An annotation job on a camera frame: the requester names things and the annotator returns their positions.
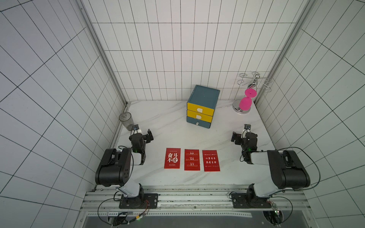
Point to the red postcard with white characters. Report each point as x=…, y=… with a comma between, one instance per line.
x=172, y=158

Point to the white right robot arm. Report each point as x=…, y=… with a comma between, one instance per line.
x=287, y=173

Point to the teal bottom drawer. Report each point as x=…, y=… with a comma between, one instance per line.
x=198, y=122

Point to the red postcard from bottom drawer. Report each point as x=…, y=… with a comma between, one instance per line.
x=210, y=161

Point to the clear plastic cup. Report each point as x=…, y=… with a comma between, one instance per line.
x=127, y=120

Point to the chrome stand with pink cups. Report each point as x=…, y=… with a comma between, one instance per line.
x=243, y=106

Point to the teal drawer cabinet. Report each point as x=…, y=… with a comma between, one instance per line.
x=205, y=96

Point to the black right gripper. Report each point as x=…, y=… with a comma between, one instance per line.
x=239, y=138

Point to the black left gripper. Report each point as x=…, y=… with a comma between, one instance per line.
x=146, y=137

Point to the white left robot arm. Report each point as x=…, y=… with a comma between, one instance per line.
x=116, y=167

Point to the metal base rail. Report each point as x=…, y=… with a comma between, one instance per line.
x=191, y=200

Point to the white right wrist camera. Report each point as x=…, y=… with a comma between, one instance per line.
x=247, y=128

